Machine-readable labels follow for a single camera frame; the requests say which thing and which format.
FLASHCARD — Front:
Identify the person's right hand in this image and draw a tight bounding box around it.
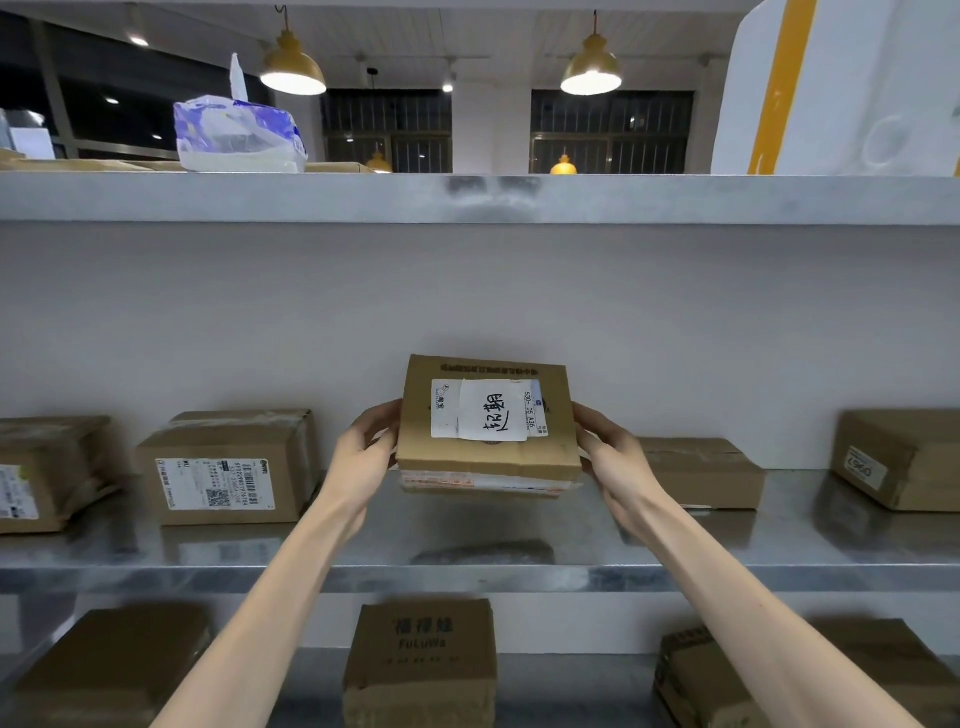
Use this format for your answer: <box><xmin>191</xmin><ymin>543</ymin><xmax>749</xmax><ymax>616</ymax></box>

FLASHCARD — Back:
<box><xmin>573</xmin><ymin>403</ymin><xmax>666</xmax><ymax>536</ymax></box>

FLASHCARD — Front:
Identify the person's left hand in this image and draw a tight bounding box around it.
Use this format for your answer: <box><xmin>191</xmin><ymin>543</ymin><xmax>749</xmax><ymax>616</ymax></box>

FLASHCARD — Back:
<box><xmin>318</xmin><ymin>399</ymin><xmax>404</xmax><ymax>527</ymax></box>

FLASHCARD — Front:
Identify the cardboard box with handwritten label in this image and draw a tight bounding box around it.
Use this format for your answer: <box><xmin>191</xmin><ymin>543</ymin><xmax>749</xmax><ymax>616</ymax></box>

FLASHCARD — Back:
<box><xmin>395</xmin><ymin>354</ymin><xmax>584</xmax><ymax>498</ymax></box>

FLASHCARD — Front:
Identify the person's right forearm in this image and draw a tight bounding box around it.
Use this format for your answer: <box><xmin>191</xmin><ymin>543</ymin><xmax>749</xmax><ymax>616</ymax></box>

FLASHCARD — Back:
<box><xmin>628</xmin><ymin>497</ymin><xmax>925</xmax><ymax>728</ymax></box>

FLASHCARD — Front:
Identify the person's left forearm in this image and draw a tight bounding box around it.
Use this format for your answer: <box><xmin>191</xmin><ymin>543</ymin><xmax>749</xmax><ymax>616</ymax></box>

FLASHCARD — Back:
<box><xmin>150</xmin><ymin>502</ymin><xmax>355</xmax><ymax>728</ymax></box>

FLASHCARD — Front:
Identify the flat brown cardboard box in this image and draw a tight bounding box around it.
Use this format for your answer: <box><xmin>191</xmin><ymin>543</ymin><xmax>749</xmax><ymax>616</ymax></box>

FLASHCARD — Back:
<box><xmin>636</xmin><ymin>437</ymin><xmax>768</xmax><ymax>512</ymax></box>

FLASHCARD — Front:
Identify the cardboard box with barcode label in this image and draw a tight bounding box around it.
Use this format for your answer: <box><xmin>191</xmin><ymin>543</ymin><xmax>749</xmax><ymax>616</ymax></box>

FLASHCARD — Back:
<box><xmin>136</xmin><ymin>408</ymin><xmax>321</xmax><ymax>527</ymax></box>

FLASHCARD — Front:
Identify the metal shelving unit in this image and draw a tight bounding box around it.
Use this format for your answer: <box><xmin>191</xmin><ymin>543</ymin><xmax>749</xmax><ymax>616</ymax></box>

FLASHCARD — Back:
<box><xmin>0</xmin><ymin>172</ymin><xmax>960</xmax><ymax>728</ymax></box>

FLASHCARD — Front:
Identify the cardboard box with printed letters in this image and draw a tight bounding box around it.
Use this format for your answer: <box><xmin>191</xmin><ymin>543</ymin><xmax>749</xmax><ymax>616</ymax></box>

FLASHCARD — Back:
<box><xmin>342</xmin><ymin>597</ymin><xmax>498</xmax><ymax>728</ymax></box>

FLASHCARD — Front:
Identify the wide taped cardboard box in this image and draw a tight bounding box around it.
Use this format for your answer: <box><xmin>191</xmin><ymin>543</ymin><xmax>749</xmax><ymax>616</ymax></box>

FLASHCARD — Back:
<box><xmin>653</xmin><ymin>617</ymin><xmax>960</xmax><ymax>728</ymax></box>

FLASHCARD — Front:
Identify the barred dark window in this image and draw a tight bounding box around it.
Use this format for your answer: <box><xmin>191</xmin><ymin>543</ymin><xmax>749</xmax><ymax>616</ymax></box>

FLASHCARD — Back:
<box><xmin>530</xmin><ymin>89</ymin><xmax>696</xmax><ymax>176</ymax></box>
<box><xmin>321</xmin><ymin>89</ymin><xmax>454</xmax><ymax>175</ymax></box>

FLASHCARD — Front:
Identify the cardboard box with small label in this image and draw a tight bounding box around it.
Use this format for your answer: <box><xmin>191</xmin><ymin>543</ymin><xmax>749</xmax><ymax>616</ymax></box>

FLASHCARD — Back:
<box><xmin>831</xmin><ymin>408</ymin><xmax>960</xmax><ymax>514</ymax></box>

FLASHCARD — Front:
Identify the blue white tissue pack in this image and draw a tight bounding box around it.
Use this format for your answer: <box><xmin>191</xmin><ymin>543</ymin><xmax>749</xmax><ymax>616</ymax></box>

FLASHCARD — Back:
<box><xmin>173</xmin><ymin>53</ymin><xmax>309</xmax><ymax>174</ymax></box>

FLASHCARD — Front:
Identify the crumpled taped cardboard box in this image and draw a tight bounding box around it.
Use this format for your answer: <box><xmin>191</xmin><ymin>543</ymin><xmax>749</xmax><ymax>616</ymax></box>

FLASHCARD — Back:
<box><xmin>0</xmin><ymin>416</ymin><xmax>126</xmax><ymax>536</ymax></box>

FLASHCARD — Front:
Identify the plain brown cardboard box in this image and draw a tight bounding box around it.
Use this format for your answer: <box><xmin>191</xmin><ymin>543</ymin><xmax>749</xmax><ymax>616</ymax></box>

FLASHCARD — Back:
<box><xmin>13</xmin><ymin>603</ymin><xmax>216</xmax><ymax>728</ymax></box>

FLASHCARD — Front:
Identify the flat cardboard sheet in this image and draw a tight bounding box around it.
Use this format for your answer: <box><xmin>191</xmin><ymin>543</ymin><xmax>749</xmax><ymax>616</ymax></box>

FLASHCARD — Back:
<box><xmin>0</xmin><ymin>147</ymin><xmax>181</xmax><ymax>174</ymax></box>

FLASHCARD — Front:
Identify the white foam box yellow tape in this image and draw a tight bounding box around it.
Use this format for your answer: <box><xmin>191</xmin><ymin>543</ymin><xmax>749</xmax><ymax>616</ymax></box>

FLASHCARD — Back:
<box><xmin>710</xmin><ymin>0</ymin><xmax>960</xmax><ymax>178</ymax></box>

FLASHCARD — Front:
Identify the large dark window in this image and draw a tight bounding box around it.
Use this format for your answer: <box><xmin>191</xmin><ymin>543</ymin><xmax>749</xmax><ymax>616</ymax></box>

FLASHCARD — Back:
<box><xmin>0</xmin><ymin>11</ymin><xmax>276</xmax><ymax>162</ymax></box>

